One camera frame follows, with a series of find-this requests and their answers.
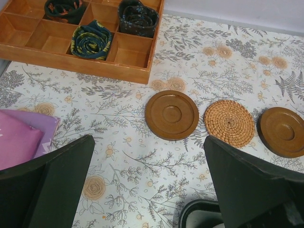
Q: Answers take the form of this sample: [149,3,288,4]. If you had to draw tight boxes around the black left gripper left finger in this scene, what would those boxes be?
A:
[0,135,95,228]

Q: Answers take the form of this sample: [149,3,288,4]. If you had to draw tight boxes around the woven rattan coaster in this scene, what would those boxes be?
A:
[204,100,255,148]

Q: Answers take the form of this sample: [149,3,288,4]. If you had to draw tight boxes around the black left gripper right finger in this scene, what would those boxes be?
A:
[204,136,304,228]

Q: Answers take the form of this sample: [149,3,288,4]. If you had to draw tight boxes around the black serving tray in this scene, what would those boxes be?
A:
[178,199,224,228]

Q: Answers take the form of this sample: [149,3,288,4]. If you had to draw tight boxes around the black green rolled item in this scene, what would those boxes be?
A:
[70,20,113,60]

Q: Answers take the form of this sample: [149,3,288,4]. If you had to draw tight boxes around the purple princess print cloth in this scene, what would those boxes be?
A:
[0,109,60,170]

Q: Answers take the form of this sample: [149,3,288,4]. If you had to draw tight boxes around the black rolled item right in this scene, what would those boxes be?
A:
[117,0,159,38]

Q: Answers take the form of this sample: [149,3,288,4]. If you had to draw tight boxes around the dark wooden coaster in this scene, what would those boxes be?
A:
[145,90,199,140]
[257,107,304,158]

